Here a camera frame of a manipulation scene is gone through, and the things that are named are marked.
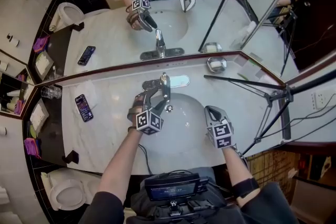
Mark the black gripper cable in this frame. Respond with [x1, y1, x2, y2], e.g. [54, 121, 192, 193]
[138, 143, 153, 175]
[235, 148, 249, 168]

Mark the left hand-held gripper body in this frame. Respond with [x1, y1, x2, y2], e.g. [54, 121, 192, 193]
[127, 97, 164, 136]

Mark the person's left forearm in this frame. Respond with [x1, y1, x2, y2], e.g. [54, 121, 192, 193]
[98, 128, 141, 208]

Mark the purple folded cloth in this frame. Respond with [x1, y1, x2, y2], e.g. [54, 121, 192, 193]
[24, 138, 42, 158]

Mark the tray with white packets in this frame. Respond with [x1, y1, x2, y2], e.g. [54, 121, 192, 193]
[29, 103, 50, 134]

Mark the large wall mirror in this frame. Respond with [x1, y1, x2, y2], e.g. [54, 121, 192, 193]
[0, 0, 305, 87]

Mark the white paper sheet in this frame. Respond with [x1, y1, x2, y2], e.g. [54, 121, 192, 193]
[237, 60, 260, 79]

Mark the black folded strap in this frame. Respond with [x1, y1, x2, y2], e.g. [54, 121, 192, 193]
[62, 150, 79, 165]

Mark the chrome faucet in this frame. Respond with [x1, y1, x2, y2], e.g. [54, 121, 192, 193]
[141, 72, 190, 103]

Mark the white wall socket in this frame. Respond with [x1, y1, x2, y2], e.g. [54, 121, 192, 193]
[311, 88, 336, 110]

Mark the white oval sink basin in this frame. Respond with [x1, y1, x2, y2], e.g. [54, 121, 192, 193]
[141, 93, 211, 163]

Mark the black power cable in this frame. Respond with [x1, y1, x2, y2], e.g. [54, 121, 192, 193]
[261, 117, 336, 141]
[290, 104, 336, 123]

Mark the metal soap dish with soap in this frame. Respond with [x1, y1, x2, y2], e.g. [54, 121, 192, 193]
[206, 56, 228, 73]

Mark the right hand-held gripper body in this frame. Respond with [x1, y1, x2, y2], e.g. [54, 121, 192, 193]
[206, 122, 235, 150]

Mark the white toilet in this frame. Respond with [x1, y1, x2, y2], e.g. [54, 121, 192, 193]
[40, 167, 103, 212]

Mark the person's dark shirt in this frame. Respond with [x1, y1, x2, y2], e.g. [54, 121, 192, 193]
[78, 182, 300, 224]

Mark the narrow angled mirror panel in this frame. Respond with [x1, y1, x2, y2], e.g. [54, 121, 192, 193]
[240, 0, 336, 86]
[0, 51, 36, 120]

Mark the white folded towel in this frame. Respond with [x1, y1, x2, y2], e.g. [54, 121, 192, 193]
[0, 186, 11, 204]

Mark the black chest-mounted recorder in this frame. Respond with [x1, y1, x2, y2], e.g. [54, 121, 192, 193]
[144, 173, 211, 218]

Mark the person's right forearm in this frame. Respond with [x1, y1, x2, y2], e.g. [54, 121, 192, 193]
[223, 148, 260, 205]

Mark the white paper towel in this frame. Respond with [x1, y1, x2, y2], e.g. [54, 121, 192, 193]
[76, 80, 98, 111]

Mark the person's left hand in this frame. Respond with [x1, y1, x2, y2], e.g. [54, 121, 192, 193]
[129, 93, 147, 114]

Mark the black armband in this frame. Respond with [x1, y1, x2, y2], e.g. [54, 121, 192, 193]
[231, 177, 260, 199]

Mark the black tripod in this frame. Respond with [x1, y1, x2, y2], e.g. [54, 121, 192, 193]
[204, 68, 336, 155]

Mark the black smartphone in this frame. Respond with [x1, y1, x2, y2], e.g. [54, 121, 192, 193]
[75, 94, 94, 123]

